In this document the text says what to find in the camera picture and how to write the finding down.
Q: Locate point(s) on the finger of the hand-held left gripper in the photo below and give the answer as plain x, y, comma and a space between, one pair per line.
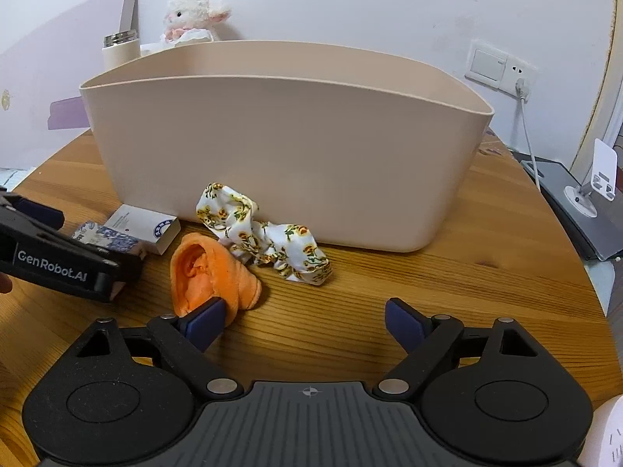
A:
46, 215
127, 268

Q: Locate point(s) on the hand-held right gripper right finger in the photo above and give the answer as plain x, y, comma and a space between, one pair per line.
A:
405, 325

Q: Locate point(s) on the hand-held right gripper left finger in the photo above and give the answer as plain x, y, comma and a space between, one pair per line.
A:
204, 325

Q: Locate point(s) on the blue floral fabric pouch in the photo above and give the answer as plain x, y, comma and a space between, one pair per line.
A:
104, 237

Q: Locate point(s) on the orange cloth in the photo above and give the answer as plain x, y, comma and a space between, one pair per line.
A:
204, 272

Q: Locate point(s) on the beige plastic storage basket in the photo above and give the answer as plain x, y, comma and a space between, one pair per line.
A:
292, 155

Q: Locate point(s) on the person's left hand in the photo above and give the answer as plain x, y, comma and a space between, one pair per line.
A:
4, 283

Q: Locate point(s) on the small white card box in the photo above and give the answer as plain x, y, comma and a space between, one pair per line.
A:
141, 224

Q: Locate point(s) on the patterned fabric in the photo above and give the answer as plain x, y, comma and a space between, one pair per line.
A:
14, 178

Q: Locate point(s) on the purple box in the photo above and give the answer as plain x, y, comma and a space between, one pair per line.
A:
68, 113

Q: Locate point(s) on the yellow floral white scrunchie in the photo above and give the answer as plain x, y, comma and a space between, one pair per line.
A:
233, 214

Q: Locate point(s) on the white thermos bottle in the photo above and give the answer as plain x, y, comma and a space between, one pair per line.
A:
119, 54

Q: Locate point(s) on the grey laptop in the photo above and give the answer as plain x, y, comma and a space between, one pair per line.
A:
599, 234

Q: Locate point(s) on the grey flat board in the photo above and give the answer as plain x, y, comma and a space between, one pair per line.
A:
129, 7

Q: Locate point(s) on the white plastic item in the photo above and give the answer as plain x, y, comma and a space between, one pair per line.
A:
606, 435

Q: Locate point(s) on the white plush lamb toy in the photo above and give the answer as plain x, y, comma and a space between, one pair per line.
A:
191, 9

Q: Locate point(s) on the white phone stand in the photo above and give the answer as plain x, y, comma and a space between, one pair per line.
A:
603, 165

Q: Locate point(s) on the white wall switch socket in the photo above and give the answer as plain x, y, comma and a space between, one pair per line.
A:
489, 65

